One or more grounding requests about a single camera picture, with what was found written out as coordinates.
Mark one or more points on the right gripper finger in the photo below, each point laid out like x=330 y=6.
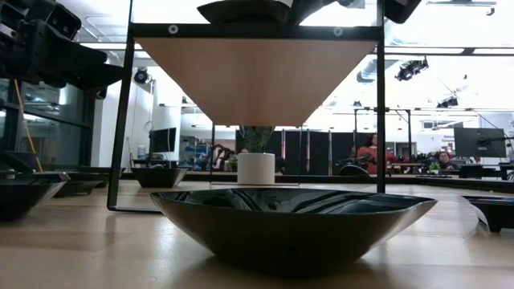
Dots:
x=309 y=10

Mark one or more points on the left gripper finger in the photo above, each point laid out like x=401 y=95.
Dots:
x=94 y=76
x=92 y=54

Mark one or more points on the black leaf-shaped bowl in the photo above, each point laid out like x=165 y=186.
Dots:
x=100 y=178
x=281 y=233
x=20 y=200
x=241 y=12

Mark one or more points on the black wavy square bowl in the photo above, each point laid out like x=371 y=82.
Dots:
x=158 y=177

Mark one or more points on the black round lamp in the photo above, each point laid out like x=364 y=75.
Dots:
x=141 y=75

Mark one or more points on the black ceiling light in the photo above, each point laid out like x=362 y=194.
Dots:
x=411 y=69
x=447 y=102

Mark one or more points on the wooden shelf with black legs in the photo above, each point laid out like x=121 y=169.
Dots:
x=257 y=80

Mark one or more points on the black computer monitor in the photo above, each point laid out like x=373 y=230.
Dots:
x=480 y=142
x=162 y=139

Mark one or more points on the black partition screens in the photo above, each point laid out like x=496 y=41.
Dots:
x=317 y=152

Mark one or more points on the person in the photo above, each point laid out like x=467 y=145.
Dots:
x=369 y=154
x=443 y=160

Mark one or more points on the black office chair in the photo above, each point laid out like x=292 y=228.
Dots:
x=352 y=170

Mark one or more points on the green plant in white pot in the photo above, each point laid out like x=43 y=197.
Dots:
x=255 y=168

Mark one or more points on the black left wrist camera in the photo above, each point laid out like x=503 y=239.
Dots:
x=64 y=20

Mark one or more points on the thin black metal frame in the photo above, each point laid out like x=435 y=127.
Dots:
x=409 y=128

